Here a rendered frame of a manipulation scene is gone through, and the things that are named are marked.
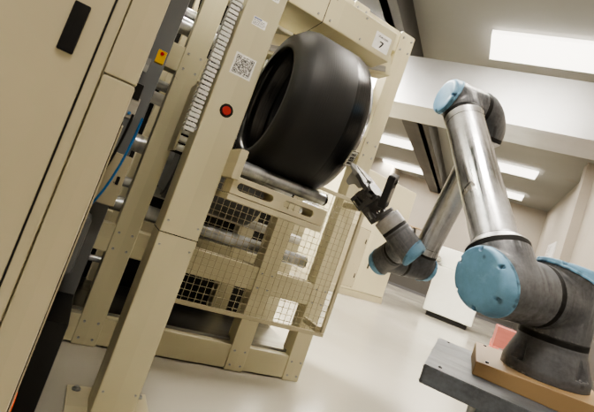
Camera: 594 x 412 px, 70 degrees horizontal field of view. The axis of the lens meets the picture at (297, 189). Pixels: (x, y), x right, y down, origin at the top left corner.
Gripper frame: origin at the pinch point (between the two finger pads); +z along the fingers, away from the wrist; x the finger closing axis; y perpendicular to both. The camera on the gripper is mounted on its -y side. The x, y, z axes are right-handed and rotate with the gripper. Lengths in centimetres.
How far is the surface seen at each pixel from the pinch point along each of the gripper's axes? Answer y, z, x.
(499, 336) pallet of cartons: 149, -219, 485
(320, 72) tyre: -13.6, 26.9, -12.6
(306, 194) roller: 18.0, 1.7, -6.8
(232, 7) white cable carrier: -5, 63, -18
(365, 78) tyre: -20.1, 21.1, 3.9
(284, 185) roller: 19.5, 7.6, -13.4
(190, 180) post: 36, 24, -33
